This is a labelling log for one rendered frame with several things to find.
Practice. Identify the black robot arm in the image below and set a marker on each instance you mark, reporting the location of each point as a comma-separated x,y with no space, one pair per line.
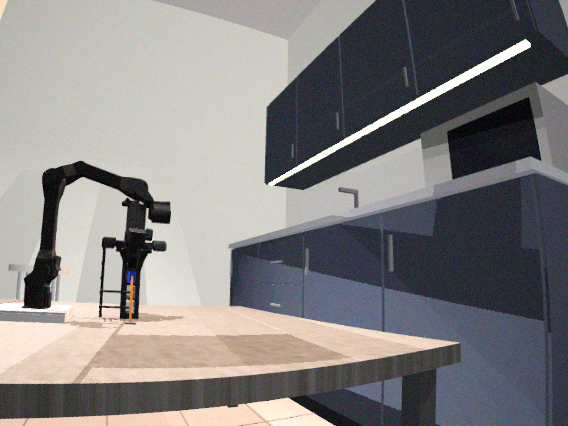
47,263

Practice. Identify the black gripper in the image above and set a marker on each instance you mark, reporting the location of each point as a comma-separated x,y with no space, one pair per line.
120,245

